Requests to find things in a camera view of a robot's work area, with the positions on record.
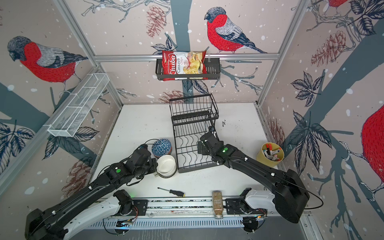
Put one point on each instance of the grain filled jar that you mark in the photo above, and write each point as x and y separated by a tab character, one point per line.
218	207

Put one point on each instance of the blue patterned bowl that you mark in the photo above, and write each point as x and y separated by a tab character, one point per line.
161	147

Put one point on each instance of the black yellow screwdriver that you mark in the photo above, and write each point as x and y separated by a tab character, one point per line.
174	192

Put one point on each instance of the black wall basket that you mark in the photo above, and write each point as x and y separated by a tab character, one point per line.
208	70

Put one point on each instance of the red chips bag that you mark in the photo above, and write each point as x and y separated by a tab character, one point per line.
183	63

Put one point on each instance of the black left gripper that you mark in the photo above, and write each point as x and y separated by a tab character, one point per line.
154	165

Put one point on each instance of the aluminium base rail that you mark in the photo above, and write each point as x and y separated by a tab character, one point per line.
191	212

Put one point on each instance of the black wire dish rack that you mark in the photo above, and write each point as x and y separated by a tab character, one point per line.
191	118

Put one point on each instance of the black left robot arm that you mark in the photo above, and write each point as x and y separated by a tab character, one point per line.
50	223

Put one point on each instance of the white mesh wall shelf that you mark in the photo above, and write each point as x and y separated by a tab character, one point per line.
70	119

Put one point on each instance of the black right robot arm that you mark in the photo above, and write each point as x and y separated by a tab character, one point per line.
290	194

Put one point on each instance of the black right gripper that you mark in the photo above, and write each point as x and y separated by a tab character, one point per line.
203	150

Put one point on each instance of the red marker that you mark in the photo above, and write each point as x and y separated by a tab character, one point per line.
269	147

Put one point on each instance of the yellow cup holder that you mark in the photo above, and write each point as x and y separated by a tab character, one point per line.
272	158

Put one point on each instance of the white ceramic bowl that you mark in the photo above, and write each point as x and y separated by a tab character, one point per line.
167	166

